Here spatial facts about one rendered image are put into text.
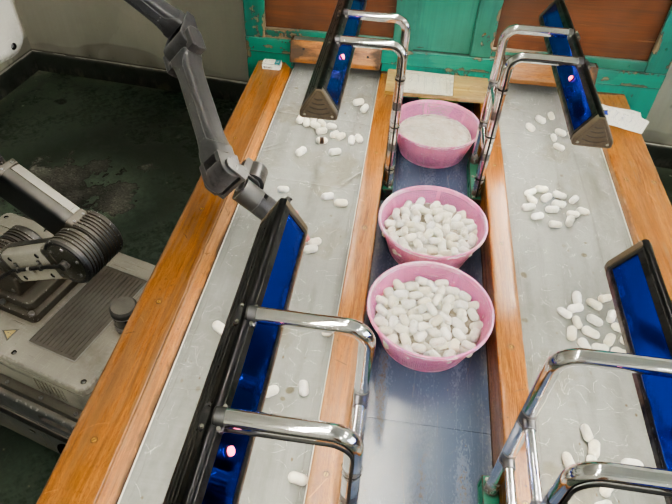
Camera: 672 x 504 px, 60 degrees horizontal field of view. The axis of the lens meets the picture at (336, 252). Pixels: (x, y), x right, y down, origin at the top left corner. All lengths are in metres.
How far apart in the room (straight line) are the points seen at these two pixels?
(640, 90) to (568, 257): 0.86
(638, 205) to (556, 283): 0.37
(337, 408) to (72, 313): 0.87
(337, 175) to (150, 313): 0.64
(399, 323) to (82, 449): 0.64
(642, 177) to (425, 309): 0.78
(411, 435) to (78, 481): 0.59
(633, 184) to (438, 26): 0.77
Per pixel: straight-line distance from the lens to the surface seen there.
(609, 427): 1.23
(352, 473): 0.72
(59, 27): 3.77
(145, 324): 1.25
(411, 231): 1.47
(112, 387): 1.17
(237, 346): 0.74
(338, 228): 1.44
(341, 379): 1.13
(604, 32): 2.09
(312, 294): 1.29
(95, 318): 1.68
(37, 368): 1.63
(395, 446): 1.17
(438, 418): 1.21
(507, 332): 1.25
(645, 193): 1.74
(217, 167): 1.29
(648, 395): 0.87
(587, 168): 1.81
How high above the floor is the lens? 1.71
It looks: 45 degrees down
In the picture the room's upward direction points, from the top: 3 degrees clockwise
